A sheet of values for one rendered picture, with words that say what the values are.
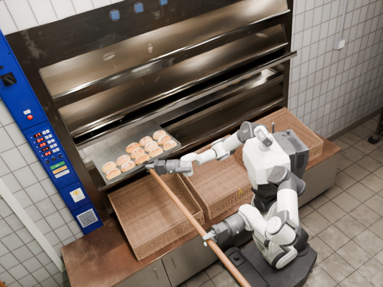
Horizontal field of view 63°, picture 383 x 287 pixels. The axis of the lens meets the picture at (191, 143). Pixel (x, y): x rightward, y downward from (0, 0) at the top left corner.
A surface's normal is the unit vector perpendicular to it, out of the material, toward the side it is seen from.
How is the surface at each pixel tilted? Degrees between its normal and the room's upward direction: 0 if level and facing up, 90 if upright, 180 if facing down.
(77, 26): 90
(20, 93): 90
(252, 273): 0
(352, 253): 0
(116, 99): 70
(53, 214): 90
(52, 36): 90
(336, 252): 0
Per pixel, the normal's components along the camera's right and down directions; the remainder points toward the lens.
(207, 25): 0.42, 0.19
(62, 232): 0.50, 0.48
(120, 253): -0.14, -0.77
